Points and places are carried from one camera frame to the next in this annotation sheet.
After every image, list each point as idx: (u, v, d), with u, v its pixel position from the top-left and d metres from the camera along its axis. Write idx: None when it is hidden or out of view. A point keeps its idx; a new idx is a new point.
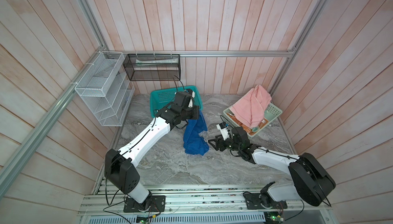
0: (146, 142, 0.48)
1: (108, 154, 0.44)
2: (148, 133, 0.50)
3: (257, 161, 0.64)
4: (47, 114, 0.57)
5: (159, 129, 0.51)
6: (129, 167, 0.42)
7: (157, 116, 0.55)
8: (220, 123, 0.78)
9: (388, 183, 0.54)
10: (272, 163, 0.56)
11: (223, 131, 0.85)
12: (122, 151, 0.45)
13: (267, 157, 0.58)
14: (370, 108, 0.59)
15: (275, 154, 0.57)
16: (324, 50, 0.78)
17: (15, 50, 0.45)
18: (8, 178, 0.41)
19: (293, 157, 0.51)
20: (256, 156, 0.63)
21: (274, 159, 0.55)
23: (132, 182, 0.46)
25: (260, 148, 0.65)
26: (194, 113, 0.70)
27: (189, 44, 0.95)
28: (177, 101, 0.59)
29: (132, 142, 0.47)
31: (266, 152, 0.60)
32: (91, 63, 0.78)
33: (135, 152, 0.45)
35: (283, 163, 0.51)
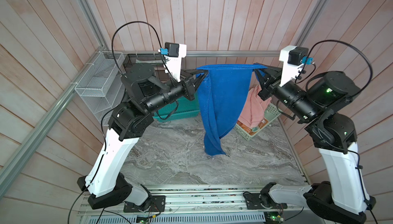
0: (103, 174, 0.36)
1: (79, 181, 0.40)
2: (103, 159, 0.35)
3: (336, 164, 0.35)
4: (47, 114, 0.57)
5: (112, 153, 0.35)
6: (93, 203, 0.37)
7: (110, 128, 0.35)
8: (293, 53, 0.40)
9: (389, 183, 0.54)
10: (343, 183, 0.36)
11: (290, 70, 0.38)
12: (86, 184, 0.38)
13: (352, 177, 0.35)
14: (369, 109, 0.59)
15: (359, 186, 0.36)
16: (324, 50, 0.78)
17: (16, 50, 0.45)
18: (9, 177, 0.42)
19: (367, 200, 0.38)
20: (345, 161, 0.34)
21: (351, 188, 0.36)
23: (122, 193, 0.44)
25: (354, 160, 0.35)
26: (187, 90, 0.37)
27: (189, 44, 0.95)
28: (131, 94, 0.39)
29: (93, 171, 0.37)
31: (356, 171, 0.35)
32: (91, 63, 0.78)
33: (96, 185, 0.37)
35: (355, 203, 0.36)
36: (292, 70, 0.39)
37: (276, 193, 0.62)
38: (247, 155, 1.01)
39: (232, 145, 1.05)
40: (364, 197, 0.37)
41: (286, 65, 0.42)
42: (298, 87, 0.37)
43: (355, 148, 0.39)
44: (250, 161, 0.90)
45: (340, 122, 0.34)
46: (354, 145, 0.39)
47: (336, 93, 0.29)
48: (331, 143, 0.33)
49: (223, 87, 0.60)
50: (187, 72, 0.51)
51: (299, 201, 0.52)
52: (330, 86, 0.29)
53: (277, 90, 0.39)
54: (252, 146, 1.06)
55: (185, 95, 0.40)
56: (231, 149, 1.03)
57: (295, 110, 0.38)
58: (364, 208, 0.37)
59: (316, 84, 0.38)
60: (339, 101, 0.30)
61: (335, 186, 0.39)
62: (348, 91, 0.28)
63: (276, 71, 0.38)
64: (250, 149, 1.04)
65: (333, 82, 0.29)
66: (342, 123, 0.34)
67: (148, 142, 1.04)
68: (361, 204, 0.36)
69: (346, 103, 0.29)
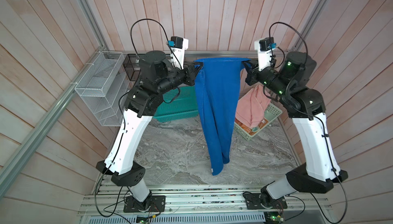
0: (125, 150, 0.41)
1: (97, 166, 0.42)
2: (123, 137, 0.40)
3: (304, 129, 0.40)
4: (47, 114, 0.57)
5: (133, 129, 0.40)
6: (118, 179, 0.40)
7: (127, 109, 0.40)
8: (261, 41, 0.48)
9: (389, 183, 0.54)
10: (311, 148, 0.41)
11: (263, 56, 0.48)
12: (106, 165, 0.41)
13: (317, 140, 0.39)
14: (369, 108, 0.59)
15: (326, 152, 0.40)
16: (324, 50, 0.78)
17: (16, 50, 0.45)
18: (9, 177, 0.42)
19: (336, 169, 0.41)
20: (310, 125, 0.39)
21: (318, 153, 0.40)
23: (138, 174, 0.48)
25: (320, 125, 0.39)
26: (189, 76, 0.46)
27: (189, 44, 0.95)
28: (146, 75, 0.38)
29: (113, 151, 0.41)
31: (321, 137, 0.39)
32: (91, 63, 0.78)
33: (118, 163, 0.40)
35: (322, 170, 0.40)
36: (263, 56, 0.48)
37: (273, 187, 0.63)
38: (247, 155, 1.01)
39: (232, 145, 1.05)
40: (332, 165, 0.40)
41: (260, 52, 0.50)
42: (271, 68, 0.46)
43: (323, 117, 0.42)
44: (250, 161, 0.90)
45: (309, 95, 0.39)
46: (322, 115, 0.40)
47: (294, 65, 0.37)
48: (298, 110, 0.39)
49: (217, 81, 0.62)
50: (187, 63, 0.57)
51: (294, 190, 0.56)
52: (289, 59, 0.37)
53: (257, 74, 0.49)
54: (252, 146, 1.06)
55: (187, 82, 0.49)
56: (231, 149, 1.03)
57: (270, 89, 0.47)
58: (331, 177, 0.40)
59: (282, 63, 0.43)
60: (296, 72, 0.38)
61: (306, 155, 0.43)
62: (303, 63, 0.36)
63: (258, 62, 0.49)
64: (250, 149, 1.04)
65: (291, 57, 0.37)
66: (310, 94, 0.40)
67: (148, 142, 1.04)
68: (328, 172, 0.40)
69: (302, 72, 0.37)
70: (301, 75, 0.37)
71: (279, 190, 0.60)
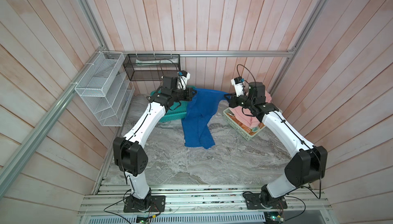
0: (147, 126, 0.52)
1: (114, 141, 0.47)
2: (147, 117, 0.53)
3: (268, 121, 0.57)
4: (48, 113, 0.57)
5: (156, 113, 0.55)
6: (138, 149, 0.46)
7: (151, 102, 0.58)
8: (235, 79, 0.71)
9: (389, 183, 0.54)
10: (280, 133, 0.53)
11: (238, 87, 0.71)
12: (127, 136, 0.48)
13: (279, 125, 0.54)
14: (369, 108, 0.59)
15: (290, 132, 0.51)
16: (324, 50, 0.78)
17: (15, 50, 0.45)
18: (8, 177, 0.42)
19: (307, 144, 0.47)
20: (269, 116, 0.57)
21: (284, 133, 0.51)
23: (142, 162, 0.51)
25: (277, 114, 0.58)
26: (188, 95, 0.72)
27: (190, 44, 0.95)
28: (166, 84, 0.62)
29: (135, 127, 0.51)
31: (281, 122, 0.55)
32: (91, 63, 0.78)
33: (139, 135, 0.49)
35: (292, 143, 0.48)
36: (238, 87, 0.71)
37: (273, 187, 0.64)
38: (247, 155, 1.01)
39: (232, 145, 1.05)
40: (301, 139, 0.49)
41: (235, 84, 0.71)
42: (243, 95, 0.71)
43: (279, 112, 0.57)
44: (250, 161, 0.90)
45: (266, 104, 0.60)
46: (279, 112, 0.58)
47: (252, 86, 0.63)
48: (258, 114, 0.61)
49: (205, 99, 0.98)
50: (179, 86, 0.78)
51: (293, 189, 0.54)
52: (250, 85, 0.64)
53: (236, 99, 0.74)
54: (252, 146, 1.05)
55: (185, 99, 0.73)
56: (231, 149, 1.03)
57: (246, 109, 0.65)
58: (304, 149, 0.46)
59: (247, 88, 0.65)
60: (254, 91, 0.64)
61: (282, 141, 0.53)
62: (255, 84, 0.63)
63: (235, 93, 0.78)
64: (250, 149, 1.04)
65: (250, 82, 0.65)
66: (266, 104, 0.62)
67: (148, 142, 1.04)
68: (299, 144, 0.47)
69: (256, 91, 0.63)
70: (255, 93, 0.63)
71: (279, 188, 0.60)
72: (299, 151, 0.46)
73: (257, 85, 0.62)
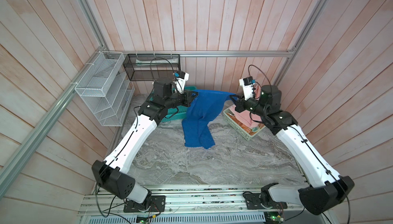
0: (131, 147, 0.45)
1: (93, 166, 0.41)
2: (132, 135, 0.46)
3: (287, 140, 0.49)
4: (47, 114, 0.57)
5: (143, 129, 0.47)
6: (119, 176, 0.40)
7: (139, 114, 0.49)
8: (244, 79, 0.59)
9: (389, 183, 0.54)
10: (300, 157, 0.46)
11: (247, 89, 0.64)
12: (108, 161, 0.42)
13: (301, 148, 0.45)
14: (369, 109, 0.59)
15: (314, 157, 0.44)
16: (324, 50, 0.78)
17: (15, 50, 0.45)
18: (8, 177, 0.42)
19: (331, 172, 0.42)
20: (287, 134, 0.48)
21: (306, 159, 0.44)
23: (127, 186, 0.46)
25: (293, 130, 0.48)
26: (187, 100, 0.61)
27: (189, 44, 0.95)
28: (158, 92, 0.52)
29: (117, 148, 0.44)
31: (303, 142, 0.46)
32: (91, 63, 0.78)
33: (122, 159, 0.42)
35: (317, 173, 0.42)
36: (248, 89, 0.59)
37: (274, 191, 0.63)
38: (247, 155, 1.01)
39: (232, 145, 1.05)
40: (325, 168, 0.42)
41: (244, 86, 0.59)
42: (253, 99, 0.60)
43: (298, 128, 0.49)
44: (250, 161, 0.90)
45: (283, 115, 0.52)
46: (297, 126, 0.49)
47: (264, 92, 0.53)
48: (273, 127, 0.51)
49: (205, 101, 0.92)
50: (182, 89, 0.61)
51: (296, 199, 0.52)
52: (264, 91, 0.52)
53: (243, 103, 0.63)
54: (252, 146, 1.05)
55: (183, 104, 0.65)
56: (231, 149, 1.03)
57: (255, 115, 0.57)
58: (330, 181, 0.40)
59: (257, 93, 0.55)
60: (267, 99, 0.53)
61: (302, 166, 0.46)
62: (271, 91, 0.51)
63: None
64: (250, 149, 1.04)
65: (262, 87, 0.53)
66: (282, 114, 0.52)
67: (148, 142, 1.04)
68: (324, 175, 0.41)
69: (270, 99, 0.52)
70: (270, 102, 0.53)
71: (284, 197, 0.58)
72: (326, 184, 0.40)
73: (273, 91, 0.51)
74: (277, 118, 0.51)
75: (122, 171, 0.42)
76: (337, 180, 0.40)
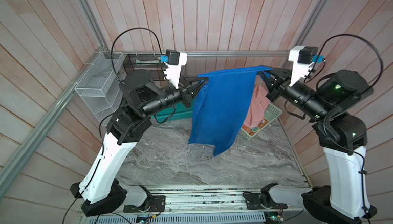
0: (99, 178, 0.36)
1: (71, 188, 0.38)
2: (100, 163, 0.35)
3: (340, 165, 0.35)
4: (47, 114, 0.57)
5: (111, 157, 0.35)
6: (90, 210, 0.36)
7: (108, 133, 0.35)
8: (304, 52, 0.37)
9: (389, 183, 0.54)
10: (341, 186, 0.36)
11: (299, 69, 0.38)
12: (79, 190, 0.37)
13: (352, 182, 0.34)
14: (369, 109, 0.59)
15: (359, 192, 0.35)
16: (324, 50, 0.78)
17: (16, 50, 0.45)
18: (8, 178, 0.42)
19: (366, 207, 0.37)
20: (348, 161, 0.33)
21: (349, 193, 0.35)
23: (113, 204, 0.43)
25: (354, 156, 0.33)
26: (184, 98, 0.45)
27: (189, 44, 0.95)
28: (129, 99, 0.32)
29: (88, 176, 0.36)
31: (357, 173, 0.34)
32: (91, 63, 0.78)
33: (91, 191, 0.36)
35: (351, 207, 0.36)
36: (303, 69, 0.38)
37: (276, 192, 0.62)
38: (247, 155, 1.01)
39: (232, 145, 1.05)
40: (364, 203, 0.36)
41: (296, 64, 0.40)
42: (306, 86, 0.37)
43: (362, 152, 0.34)
44: (250, 161, 0.90)
45: (349, 122, 0.33)
46: (362, 149, 0.33)
47: (345, 90, 0.29)
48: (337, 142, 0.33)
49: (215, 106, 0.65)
50: (184, 81, 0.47)
51: (297, 202, 0.52)
52: (338, 83, 0.30)
53: (285, 92, 0.40)
54: (252, 146, 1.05)
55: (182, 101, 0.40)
56: (231, 149, 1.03)
57: (306, 110, 0.38)
58: (360, 215, 0.36)
59: (326, 81, 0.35)
60: (347, 98, 0.30)
61: (333, 186, 0.39)
62: (362, 89, 0.28)
63: (284, 71, 0.38)
64: (250, 149, 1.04)
65: (342, 78, 0.29)
66: (352, 124, 0.33)
67: (148, 142, 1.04)
68: (358, 210, 0.36)
69: (355, 101, 0.29)
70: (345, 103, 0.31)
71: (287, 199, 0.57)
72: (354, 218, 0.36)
73: (359, 91, 0.28)
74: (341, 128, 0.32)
75: (94, 201, 0.38)
76: (366, 215, 0.39)
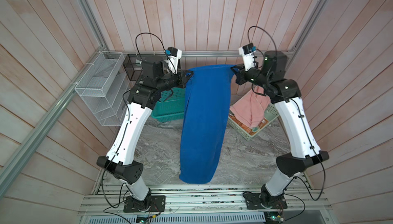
0: (129, 139, 0.44)
1: (97, 161, 0.42)
2: (127, 128, 0.44)
3: (283, 113, 0.48)
4: (47, 114, 0.57)
5: (137, 119, 0.45)
6: (124, 168, 0.42)
7: (130, 102, 0.45)
8: (243, 46, 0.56)
9: (388, 183, 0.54)
10: (290, 130, 0.47)
11: (247, 58, 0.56)
12: (110, 157, 0.42)
13: (295, 122, 0.46)
14: (369, 108, 0.59)
15: (304, 132, 0.45)
16: (324, 50, 0.78)
17: (15, 50, 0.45)
18: (8, 177, 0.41)
19: (315, 148, 0.45)
20: (286, 106, 0.46)
21: (296, 133, 0.45)
23: (135, 172, 0.48)
25: (291, 102, 0.46)
26: (181, 81, 0.55)
27: (189, 44, 0.95)
28: (147, 73, 0.47)
29: (116, 142, 0.43)
31: (298, 116, 0.46)
32: (91, 63, 0.78)
33: (123, 153, 0.42)
35: (301, 147, 0.45)
36: (248, 58, 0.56)
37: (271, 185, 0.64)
38: (247, 155, 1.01)
39: (232, 145, 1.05)
40: (311, 143, 0.45)
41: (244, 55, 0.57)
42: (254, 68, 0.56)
43: (299, 101, 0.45)
44: (250, 161, 0.90)
45: (287, 83, 0.48)
46: (299, 99, 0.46)
47: (270, 58, 0.47)
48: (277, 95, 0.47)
49: (201, 100, 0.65)
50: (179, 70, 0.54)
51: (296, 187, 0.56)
52: (266, 55, 0.48)
53: (244, 74, 0.59)
54: (252, 146, 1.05)
55: (179, 86, 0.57)
56: (231, 149, 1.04)
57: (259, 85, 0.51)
58: (311, 154, 0.44)
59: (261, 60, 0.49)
60: (272, 62, 0.48)
61: (287, 134, 0.49)
62: (275, 55, 0.46)
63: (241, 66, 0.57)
64: (250, 149, 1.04)
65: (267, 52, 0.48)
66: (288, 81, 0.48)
67: (148, 142, 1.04)
68: (308, 150, 0.44)
69: (276, 62, 0.46)
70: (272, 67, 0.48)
71: (273, 184, 0.63)
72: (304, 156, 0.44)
73: (277, 55, 0.46)
74: (278, 86, 0.47)
75: (125, 164, 0.43)
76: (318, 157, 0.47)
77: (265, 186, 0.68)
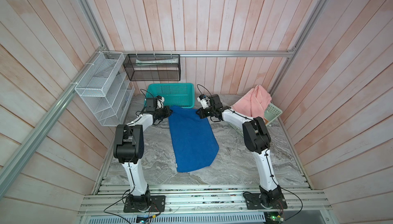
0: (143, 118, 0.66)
1: (118, 127, 0.55)
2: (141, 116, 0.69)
3: (225, 118, 0.79)
4: (47, 114, 0.57)
5: (147, 115, 0.71)
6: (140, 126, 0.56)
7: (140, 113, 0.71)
8: (199, 96, 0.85)
9: (388, 183, 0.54)
10: (233, 119, 0.73)
11: (202, 102, 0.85)
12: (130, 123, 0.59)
13: (231, 114, 0.74)
14: (369, 108, 0.59)
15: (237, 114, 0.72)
16: (324, 50, 0.78)
17: (15, 50, 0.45)
18: (9, 178, 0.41)
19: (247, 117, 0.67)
20: (226, 114, 0.76)
21: (235, 117, 0.71)
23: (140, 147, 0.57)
25: (228, 109, 0.79)
26: (167, 111, 0.91)
27: (190, 44, 0.95)
28: (150, 103, 0.81)
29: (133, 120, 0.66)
31: (232, 112, 0.75)
32: (91, 63, 0.78)
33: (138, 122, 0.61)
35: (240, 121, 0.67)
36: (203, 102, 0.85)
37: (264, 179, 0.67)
38: (247, 155, 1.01)
39: (232, 145, 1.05)
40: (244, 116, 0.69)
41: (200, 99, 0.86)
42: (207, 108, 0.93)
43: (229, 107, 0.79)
44: (250, 161, 0.90)
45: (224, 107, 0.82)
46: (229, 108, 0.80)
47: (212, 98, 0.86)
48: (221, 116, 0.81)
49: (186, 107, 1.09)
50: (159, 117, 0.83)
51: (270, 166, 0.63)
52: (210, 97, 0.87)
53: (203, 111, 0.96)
54: None
55: (166, 115, 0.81)
56: (231, 149, 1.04)
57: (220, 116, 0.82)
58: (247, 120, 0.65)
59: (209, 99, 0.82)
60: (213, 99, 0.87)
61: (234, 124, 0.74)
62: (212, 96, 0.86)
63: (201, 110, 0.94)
64: None
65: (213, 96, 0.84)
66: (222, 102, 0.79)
67: (148, 142, 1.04)
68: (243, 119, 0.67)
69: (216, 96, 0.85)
70: (213, 102, 0.87)
71: (262, 177, 0.67)
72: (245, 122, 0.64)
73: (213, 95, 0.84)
74: (220, 112, 0.80)
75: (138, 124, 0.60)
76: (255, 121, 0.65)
77: (262, 185, 0.69)
